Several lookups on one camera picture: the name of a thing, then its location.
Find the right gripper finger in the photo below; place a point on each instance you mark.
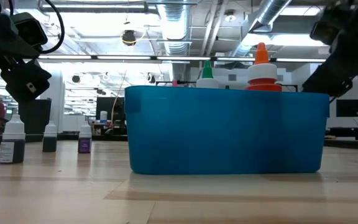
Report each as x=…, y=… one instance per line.
x=325, y=79

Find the large red-tipped coloring bottle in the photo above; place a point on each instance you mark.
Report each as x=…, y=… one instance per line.
x=263, y=74

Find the small white-capped dropper bottle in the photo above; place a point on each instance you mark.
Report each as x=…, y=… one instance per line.
x=12, y=152
x=49, y=144

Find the small purple dropper bottle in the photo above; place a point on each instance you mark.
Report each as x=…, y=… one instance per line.
x=84, y=145

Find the blue plastic bin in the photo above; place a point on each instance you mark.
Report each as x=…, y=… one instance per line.
x=225, y=133

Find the large green-tipped coloring bottle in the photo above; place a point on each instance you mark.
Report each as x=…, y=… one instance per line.
x=208, y=81

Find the large magenta-tipped coloring bottle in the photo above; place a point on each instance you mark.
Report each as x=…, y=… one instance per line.
x=175, y=83

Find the black box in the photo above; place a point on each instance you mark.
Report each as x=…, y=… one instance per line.
x=36, y=121

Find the white column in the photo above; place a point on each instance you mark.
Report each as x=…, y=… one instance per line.
x=57, y=105

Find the small dark ceiling dome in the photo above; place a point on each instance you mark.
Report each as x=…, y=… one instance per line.
x=76, y=78
x=151, y=78

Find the black background bench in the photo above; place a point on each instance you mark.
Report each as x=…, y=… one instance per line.
x=343, y=128

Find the black background monitor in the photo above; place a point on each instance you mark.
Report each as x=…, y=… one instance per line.
x=104, y=104

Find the white background canister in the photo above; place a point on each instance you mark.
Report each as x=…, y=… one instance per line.
x=103, y=115

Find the round black hanging fixture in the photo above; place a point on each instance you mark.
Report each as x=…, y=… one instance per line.
x=129, y=37

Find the long ceiling light strip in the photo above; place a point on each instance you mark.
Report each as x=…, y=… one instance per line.
x=182, y=58

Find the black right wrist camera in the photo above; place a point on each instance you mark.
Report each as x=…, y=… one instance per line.
x=329, y=23

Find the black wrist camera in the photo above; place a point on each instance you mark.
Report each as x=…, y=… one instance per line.
x=31, y=29
x=329, y=23

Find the black wall monitor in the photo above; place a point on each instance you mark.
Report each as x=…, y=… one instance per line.
x=350, y=108

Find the grey wall vent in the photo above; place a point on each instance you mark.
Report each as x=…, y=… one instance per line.
x=232, y=77
x=280, y=78

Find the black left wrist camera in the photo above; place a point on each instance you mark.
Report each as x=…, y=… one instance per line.
x=31, y=29

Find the silver ventilation duct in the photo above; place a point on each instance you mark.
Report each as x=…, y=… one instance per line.
x=269, y=12
x=174, y=28

